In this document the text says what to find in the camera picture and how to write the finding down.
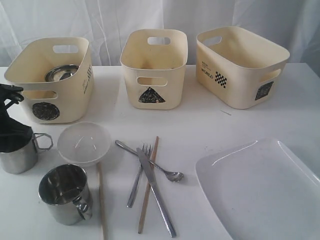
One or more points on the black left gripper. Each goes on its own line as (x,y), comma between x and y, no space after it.
(13,134)

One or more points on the steel mug with wire handle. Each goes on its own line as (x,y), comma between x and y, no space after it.
(24,158)

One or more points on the white plastic bowl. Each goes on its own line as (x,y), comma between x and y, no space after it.
(84,143)

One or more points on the steel mug front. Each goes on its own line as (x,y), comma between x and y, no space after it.
(65,191)

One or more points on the steel bowl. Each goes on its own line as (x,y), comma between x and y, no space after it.
(61,72)

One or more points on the steel fork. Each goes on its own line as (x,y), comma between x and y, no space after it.
(148,151)

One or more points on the steel knife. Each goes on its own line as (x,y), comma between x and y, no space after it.
(156,192)

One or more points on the steel spoon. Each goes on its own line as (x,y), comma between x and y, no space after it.
(172,176)

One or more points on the cream bin circle mark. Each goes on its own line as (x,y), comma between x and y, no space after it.
(56,102)

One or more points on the cream bin triangle mark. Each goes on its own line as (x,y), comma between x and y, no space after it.
(154,64)

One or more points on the cream bin square mark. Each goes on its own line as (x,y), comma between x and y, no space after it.
(239,67)

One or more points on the white rectangular plate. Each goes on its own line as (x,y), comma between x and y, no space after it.
(261,191)

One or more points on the white curtain backdrop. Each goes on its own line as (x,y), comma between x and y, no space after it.
(293,24)

